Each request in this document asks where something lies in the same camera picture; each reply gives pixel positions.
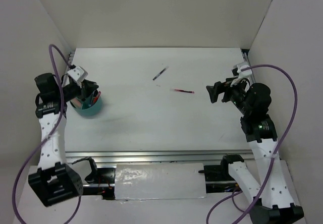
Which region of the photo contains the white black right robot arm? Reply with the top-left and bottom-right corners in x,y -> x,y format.
206,78 -> 304,223

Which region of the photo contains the orange pink highlighter marker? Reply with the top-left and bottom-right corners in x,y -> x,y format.
71,98 -> 83,109

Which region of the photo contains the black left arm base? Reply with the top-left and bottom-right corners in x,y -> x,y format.
72,157 -> 116,188

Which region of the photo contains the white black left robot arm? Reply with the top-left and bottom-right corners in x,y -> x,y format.
28,67 -> 98,207

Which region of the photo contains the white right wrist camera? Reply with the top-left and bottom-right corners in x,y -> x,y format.
230,61 -> 252,87

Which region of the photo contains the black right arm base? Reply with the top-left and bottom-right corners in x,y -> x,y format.
198,154 -> 244,182

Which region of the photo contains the teal round desk organizer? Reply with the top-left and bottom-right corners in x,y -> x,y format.
70,90 -> 103,118

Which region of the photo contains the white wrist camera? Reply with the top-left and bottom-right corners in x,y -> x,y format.
230,61 -> 252,87
67,66 -> 88,87

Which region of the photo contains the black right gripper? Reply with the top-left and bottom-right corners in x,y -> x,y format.
205,74 -> 251,114

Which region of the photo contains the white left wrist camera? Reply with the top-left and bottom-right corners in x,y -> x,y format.
67,66 -> 88,87

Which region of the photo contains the black thin pen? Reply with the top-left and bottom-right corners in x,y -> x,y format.
153,66 -> 169,81

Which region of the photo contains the blue pen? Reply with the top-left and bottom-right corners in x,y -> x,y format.
88,93 -> 94,107

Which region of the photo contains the red clear pen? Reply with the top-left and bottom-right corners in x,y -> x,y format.
171,88 -> 195,94

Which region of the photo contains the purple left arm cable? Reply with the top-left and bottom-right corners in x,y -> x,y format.
12,44 -> 82,224

